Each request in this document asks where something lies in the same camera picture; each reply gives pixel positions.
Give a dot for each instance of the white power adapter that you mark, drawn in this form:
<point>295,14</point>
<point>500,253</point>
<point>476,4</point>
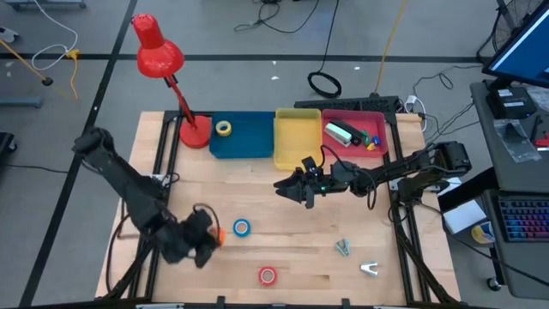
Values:
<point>412,101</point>

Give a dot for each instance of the black aluminium table frame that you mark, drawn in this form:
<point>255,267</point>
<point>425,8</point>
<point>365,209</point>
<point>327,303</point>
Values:
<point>168,141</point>

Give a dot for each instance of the black mini computer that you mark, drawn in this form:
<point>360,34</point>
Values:
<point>510,103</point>

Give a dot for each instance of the grey cart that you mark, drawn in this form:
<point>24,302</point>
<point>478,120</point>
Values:
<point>523,266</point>

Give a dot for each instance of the yellow and blue tape roll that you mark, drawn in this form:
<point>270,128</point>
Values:
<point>480,234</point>

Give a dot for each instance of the black caster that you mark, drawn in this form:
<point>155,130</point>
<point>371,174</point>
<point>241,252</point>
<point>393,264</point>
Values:
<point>6,141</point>

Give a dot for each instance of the grey stand base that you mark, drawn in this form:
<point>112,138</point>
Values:
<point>47,4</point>

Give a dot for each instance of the silver staple remover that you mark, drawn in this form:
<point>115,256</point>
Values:
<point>369,266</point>

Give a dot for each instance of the pink plastic tray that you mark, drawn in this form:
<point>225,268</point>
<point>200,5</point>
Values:
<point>373,122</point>

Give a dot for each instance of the grey floor base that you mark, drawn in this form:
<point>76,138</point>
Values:
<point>19,101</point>

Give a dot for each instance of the mint white stapler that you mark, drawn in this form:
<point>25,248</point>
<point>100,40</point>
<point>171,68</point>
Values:
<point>337,135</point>

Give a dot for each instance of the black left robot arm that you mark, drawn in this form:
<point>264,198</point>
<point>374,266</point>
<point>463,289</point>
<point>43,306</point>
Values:
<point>128,184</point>

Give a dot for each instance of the blue plastic tray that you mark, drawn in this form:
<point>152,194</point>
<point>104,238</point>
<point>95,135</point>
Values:
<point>253,137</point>

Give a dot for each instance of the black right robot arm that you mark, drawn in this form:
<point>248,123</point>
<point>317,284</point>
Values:
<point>399,171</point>

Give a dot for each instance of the orange tape roll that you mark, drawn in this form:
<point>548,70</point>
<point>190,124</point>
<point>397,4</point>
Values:
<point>221,236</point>

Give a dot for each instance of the black stapler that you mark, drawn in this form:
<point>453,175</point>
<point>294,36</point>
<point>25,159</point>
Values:
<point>349,131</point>

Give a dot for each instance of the red tape roll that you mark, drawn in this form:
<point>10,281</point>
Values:
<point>261,276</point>

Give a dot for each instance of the clear plastic bag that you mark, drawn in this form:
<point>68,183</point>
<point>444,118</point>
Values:
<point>514,141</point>

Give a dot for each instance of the yellow mini stapler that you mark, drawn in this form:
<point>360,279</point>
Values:
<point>371,147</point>

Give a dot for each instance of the black computer monitor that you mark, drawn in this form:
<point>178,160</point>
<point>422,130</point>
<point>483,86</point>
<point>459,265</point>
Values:
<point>523,56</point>

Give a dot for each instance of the white floor item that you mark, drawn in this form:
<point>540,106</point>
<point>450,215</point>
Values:
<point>7,34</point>

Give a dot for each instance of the red desk lamp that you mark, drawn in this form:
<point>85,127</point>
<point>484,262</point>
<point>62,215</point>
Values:
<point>158,56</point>

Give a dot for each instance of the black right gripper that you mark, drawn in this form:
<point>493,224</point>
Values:
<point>332,182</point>

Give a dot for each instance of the yellow pole with black foot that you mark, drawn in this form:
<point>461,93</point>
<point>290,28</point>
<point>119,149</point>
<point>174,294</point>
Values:
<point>25,63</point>

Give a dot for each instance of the grey desk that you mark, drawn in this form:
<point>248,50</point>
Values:
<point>506,171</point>

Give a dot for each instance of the white cardboard box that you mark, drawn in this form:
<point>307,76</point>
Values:
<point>463,216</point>

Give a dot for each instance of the teal staple remover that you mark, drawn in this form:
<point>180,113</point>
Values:
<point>342,249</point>

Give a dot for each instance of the backlit rainbow keyboard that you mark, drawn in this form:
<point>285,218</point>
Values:
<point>525,219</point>

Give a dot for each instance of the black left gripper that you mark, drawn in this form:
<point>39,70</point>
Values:
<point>188,236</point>

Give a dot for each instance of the blue mini stapler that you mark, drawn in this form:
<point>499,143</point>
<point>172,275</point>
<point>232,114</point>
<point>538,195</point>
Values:
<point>376,140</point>

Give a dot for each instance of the yellow plastic tray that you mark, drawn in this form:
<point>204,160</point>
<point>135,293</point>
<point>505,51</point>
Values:
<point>296,137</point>

